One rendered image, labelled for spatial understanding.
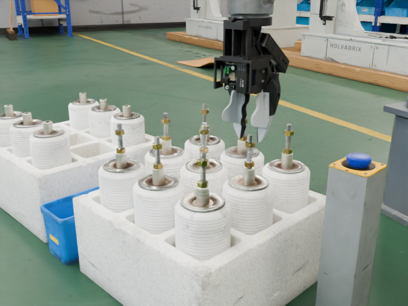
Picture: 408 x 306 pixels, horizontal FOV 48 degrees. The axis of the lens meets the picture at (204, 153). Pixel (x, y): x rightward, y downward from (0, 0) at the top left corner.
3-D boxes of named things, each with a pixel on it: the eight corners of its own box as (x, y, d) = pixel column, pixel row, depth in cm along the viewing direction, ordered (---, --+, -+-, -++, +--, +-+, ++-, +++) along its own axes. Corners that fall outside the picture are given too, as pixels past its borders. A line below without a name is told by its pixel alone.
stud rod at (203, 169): (198, 195, 77) (198, 152, 74) (203, 193, 77) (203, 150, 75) (203, 197, 76) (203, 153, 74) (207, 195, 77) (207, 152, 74)
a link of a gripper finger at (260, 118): (244, 149, 78) (239, 95, 75) (261, 140, 82) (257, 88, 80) (260, 150, 76) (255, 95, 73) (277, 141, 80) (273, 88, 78)
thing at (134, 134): (133, 167, 142) (130, 110, 136) (153, 175, 136) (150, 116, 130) (107, 175, 136) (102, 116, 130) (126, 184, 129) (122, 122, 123)
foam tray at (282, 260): (204, 214, 127) (204, 153, 121) (328, 272, 101) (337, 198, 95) (79, 271, 102) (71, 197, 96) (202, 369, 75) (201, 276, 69)
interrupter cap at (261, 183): (230, 193, 81) (230, 189, 81) (226, 176, 88) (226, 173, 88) (272, 192, 82) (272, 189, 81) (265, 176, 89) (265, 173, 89)
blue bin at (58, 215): (145, 211, 129) (142, 172, 125) (169, 224, 122) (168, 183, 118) (43, 250, 110) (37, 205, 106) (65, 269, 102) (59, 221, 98)
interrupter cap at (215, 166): (183, 162, 96) (183, 158, 96) (219, 160, 97) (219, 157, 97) (187, 175, 89) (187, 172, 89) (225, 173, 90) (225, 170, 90)
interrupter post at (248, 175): (242, 187, 84) (243, 170, 83) (241, 181, 86) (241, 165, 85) (255, 187, 84) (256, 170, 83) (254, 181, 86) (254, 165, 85)
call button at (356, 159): (353, 161, 79) (354, 150, 78) (374, 167, 76) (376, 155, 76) (340, 167, 76) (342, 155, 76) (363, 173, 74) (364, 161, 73)
